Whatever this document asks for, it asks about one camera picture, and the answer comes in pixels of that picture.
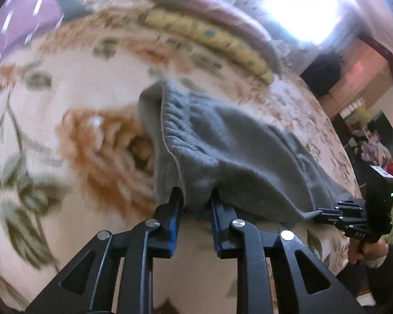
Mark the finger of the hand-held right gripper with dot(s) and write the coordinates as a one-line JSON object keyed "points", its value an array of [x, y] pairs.
{"points": [[342, 210], [353, 226]]}

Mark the grey pants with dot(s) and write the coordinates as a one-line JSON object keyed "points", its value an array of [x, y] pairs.
{"points": [[235, 157]]}

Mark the yellow folded quilt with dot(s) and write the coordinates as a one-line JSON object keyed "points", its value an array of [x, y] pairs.
{"points": [[216, 41]]}

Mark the floral beige blanket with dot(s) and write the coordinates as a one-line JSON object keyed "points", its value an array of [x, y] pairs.
{"points": [[68, 157]]}

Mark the person's right forearm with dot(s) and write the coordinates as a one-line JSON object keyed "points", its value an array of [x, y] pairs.
{"points": [[380, 281]]}

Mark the person's right hand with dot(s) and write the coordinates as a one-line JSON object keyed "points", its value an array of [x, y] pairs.
{"points": [[376, 251]]}

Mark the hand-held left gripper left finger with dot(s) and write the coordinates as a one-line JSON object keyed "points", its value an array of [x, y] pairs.
{"points": [[172, 229]]}

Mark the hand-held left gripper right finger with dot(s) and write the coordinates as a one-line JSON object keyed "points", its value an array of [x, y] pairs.
{"points": [[217, 229]]}

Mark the stack of folded blankets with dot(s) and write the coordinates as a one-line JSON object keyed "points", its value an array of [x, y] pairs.
{"points": [[216, 6]]}

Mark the wooden cabinet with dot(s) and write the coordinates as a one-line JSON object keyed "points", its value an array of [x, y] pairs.
{"points": [[357, 72]]}

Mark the dark screen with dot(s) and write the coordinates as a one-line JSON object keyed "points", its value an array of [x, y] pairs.
{"points": [[388, 134]]}

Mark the dark cloth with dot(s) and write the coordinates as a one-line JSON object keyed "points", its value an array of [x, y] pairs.
{"points": [[322, 73]]}

